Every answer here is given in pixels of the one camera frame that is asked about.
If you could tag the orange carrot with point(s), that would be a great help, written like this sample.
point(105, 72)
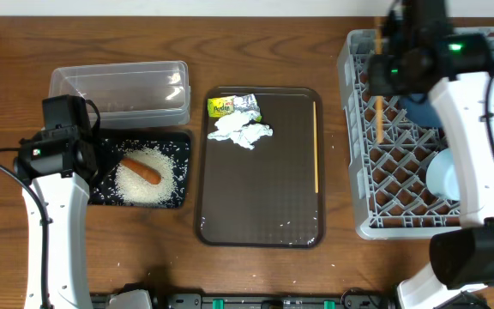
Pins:
point(142, 170)

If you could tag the dark blue plate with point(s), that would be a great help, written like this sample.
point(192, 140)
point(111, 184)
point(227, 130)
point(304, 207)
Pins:
point(420, 111)

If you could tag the black plastic tray bin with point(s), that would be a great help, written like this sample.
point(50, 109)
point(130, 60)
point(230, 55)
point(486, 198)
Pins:
point(151, 135)

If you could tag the white foil paper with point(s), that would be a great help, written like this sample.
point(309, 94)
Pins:
point(243, 127)

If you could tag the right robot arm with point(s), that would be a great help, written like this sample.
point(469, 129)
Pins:
point(455, 72)

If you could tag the brown serving tray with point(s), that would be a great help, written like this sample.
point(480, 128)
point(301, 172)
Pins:
point(264, 197)

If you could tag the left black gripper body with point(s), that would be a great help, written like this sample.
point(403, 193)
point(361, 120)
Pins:
point(94, 160)

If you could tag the light blue small bowl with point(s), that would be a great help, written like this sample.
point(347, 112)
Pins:
point(441, 179)

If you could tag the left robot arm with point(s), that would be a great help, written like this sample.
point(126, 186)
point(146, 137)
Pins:
point(57, 168)

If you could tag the clear plastic bin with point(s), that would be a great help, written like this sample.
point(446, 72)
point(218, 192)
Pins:
point(129, 95)

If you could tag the yellow snack wrapper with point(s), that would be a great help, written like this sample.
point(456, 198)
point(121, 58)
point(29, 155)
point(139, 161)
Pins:
point(220, 107)

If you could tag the grey dishwasher rack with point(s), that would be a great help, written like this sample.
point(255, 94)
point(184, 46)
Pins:
point(389, 193)

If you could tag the pile of white rice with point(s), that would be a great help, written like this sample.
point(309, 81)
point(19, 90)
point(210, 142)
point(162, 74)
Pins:
point(122, 187)

